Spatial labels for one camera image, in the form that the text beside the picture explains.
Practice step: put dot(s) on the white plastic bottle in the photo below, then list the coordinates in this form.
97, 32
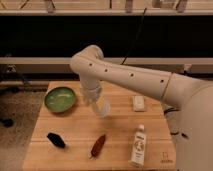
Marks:
138, 148

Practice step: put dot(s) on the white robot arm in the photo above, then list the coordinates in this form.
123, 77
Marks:
192, 97

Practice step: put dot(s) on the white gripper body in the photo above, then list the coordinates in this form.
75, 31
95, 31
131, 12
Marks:
90, 96

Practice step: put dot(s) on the white ceramic cup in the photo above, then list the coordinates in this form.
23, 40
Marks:
102, 107

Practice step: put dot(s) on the green ceramic bowl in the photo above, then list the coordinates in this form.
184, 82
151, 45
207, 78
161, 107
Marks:
60, 99

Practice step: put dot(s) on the wooden board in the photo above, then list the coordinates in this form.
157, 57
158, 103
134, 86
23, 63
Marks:
80, 128

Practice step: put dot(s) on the brown oblong object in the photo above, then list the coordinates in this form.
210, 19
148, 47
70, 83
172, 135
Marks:
97, 147

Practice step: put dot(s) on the black small object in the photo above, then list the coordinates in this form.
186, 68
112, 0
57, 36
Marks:
56, 140

